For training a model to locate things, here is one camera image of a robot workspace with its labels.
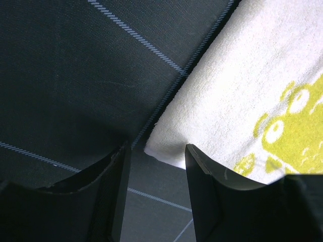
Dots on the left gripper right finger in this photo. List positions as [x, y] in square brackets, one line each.
[229, 207]

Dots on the colourful patterned cloth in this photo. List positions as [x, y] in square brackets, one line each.
[253, 103]

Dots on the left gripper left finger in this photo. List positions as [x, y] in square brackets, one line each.
[88, 206]

